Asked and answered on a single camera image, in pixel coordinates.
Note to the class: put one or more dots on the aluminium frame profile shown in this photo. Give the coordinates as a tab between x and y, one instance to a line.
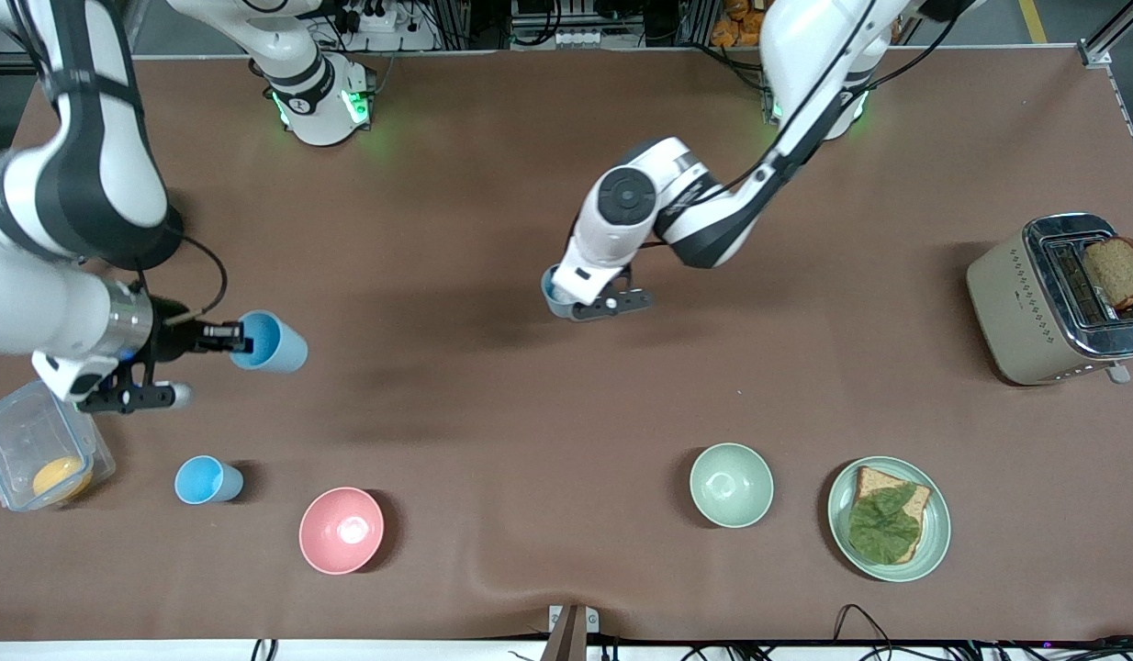
1104	64

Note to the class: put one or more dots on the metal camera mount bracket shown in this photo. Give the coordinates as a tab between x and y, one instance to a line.
571	633

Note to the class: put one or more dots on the dark toast slice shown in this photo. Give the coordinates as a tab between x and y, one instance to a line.
1117	271

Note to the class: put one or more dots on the white power strip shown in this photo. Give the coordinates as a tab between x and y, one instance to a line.
378	16

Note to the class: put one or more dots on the clear plastic food container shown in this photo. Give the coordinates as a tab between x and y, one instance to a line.
20	431

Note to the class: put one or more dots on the beige and chrome toaster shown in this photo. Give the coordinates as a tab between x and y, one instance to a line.
1012	312

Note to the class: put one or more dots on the grey-blue plastic cup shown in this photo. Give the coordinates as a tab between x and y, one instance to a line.
552	298

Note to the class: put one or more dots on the green lettuce leaf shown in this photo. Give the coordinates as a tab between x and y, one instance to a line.
883	528

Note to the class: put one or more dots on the yellow round food piece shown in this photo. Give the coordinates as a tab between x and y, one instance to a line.
60	477

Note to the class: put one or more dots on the bright blue plastic cup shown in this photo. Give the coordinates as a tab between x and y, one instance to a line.
282	347
205	480

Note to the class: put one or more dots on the pale green plate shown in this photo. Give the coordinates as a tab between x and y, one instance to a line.
936	532

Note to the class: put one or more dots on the brown table cloth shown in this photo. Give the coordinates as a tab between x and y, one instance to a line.
530	413

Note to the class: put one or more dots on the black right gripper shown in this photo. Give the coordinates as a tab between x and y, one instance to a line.
173	337

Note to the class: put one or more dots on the pink bowl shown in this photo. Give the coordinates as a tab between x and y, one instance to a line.
342	531

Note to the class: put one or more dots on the brown bread slice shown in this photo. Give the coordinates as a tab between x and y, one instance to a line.
874	479

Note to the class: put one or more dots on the orange snack packets pile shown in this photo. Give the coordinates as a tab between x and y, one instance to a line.
734	23

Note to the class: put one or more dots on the pale green bowl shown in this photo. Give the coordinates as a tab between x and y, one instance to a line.
732	485

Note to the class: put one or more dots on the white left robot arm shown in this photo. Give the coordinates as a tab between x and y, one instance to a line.
805	46

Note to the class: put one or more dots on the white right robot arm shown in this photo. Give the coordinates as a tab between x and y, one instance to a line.
98	174

